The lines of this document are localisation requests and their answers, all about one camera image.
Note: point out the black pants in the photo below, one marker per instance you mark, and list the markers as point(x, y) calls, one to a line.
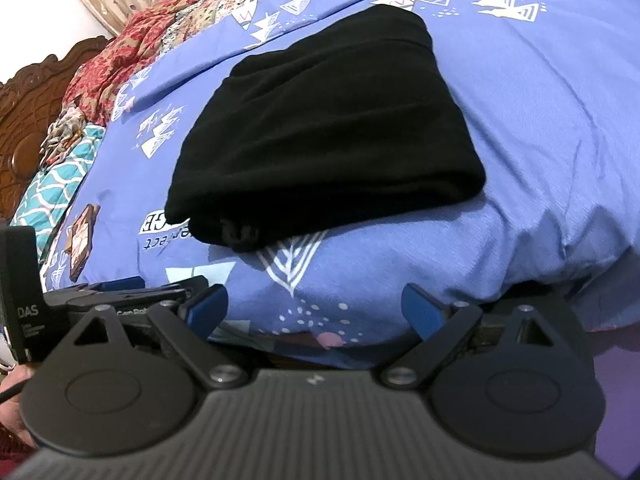
point(325, 135)

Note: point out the teal patterned cloth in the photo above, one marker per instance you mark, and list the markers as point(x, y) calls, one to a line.
point(55, 185)

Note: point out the grey floral cloth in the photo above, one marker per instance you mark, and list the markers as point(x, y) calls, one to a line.
point(62, 132)

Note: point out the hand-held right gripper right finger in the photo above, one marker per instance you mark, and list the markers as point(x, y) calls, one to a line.
point(422, 310)

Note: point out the carved wooden headboard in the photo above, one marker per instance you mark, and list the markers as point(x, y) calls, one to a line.
point(25, 110)

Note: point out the blue printed bedsheet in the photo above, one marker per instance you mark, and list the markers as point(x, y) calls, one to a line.
point(525, 135)

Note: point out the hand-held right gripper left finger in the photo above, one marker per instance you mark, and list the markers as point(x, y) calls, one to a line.
point(209, 310)

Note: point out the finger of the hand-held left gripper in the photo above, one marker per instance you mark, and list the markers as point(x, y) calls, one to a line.
point(175, 287)
point(117, 284)

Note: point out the red patterned quilt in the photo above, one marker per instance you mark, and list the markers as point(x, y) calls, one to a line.
point(115, 65)

